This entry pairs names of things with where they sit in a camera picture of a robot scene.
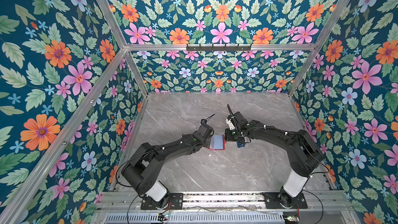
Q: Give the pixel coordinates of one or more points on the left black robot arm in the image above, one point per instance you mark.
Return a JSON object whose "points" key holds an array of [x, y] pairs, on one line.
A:
{"points": [[141, 171]]}

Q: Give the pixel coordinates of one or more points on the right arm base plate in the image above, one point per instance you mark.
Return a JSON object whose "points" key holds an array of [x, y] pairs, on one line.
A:
{"points": [[276, 200]]}

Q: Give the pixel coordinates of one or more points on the blue card tray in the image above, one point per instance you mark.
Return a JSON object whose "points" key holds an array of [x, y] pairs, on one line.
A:
{"points": [[240, 144]]}

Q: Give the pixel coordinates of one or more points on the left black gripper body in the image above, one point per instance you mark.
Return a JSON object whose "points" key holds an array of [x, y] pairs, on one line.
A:
{"points": [[207, 142]]}

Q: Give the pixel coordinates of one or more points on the red leather card holder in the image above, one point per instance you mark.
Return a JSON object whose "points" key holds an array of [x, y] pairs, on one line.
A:
{"points": [[217, 142]]}

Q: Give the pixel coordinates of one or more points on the aluminium mounting rail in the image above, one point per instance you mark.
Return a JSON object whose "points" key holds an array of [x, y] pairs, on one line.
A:
{"points": [[335, 200]]}

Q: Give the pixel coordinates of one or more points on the black hook rack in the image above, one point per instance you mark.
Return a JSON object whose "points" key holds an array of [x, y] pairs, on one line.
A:
{"points": [[218, 47]]}

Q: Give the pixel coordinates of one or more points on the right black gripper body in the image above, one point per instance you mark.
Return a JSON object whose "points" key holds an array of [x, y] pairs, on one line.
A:
{"points": [[231, 135]]}

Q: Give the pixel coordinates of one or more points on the white vented cable duct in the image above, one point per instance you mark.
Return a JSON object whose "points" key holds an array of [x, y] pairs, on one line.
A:
{"points": [[195, 218]]}

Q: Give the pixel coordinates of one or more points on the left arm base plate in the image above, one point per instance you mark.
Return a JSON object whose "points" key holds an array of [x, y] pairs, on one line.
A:
{"points": [[169, 201]]}

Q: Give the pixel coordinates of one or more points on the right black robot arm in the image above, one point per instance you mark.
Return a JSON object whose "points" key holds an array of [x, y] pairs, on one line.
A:
{"points": [[303, 154]]}

